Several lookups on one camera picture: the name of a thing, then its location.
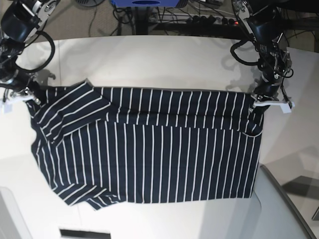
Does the grey metal edge rail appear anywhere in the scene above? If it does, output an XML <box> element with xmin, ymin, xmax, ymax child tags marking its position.
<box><xmin>261</xmin><ymin>165</ymin><xmax>316</xmax><ymax>239</ymax></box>

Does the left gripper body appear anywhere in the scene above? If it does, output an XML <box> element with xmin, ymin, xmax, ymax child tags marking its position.
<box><xmin>251</xmin><ymin>76</ymin><xmax>282</xmax><ymax>100</ymax></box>

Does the white power strip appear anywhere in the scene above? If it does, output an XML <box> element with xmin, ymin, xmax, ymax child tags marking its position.
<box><xmin>159</xmin><ymin>12</ymin><xmax>239</xmax><ymax>26</ymax></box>

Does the blue plastic bin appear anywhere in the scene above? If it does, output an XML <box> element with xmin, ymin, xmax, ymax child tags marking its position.
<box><xmin>111</xmin><ymin>0</ymin><xmax>188</xmax><ymax>8</ymax></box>

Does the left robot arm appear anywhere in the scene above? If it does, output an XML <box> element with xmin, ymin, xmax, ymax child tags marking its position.
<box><xmin>230</xmin><ymin>0</ymin><xmax>292</xmax><ymax>102</ymax></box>

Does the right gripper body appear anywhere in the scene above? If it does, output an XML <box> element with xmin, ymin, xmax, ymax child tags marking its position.
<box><xmin>0</xmin><ymin>71</ymin><xmax>37</xmax><ymax>93</ymax></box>

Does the navy white striped t-shirt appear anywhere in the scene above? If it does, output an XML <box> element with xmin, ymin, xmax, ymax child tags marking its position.
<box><xmin>26</xmin><ymin>82</ymin><xmax>264</xmax><ymax>210</ymax></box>

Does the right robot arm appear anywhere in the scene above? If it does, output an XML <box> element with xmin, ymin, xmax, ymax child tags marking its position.
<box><xmin>0</xmin><ymin>0</ymin><xmax>60</xmax><ymax>98</ymax></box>

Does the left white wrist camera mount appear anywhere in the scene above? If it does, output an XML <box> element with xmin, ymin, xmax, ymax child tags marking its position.
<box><xmin>249</xmin><ymin>94</ymin><xmax>295</xmax><ymax>114</ymax></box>

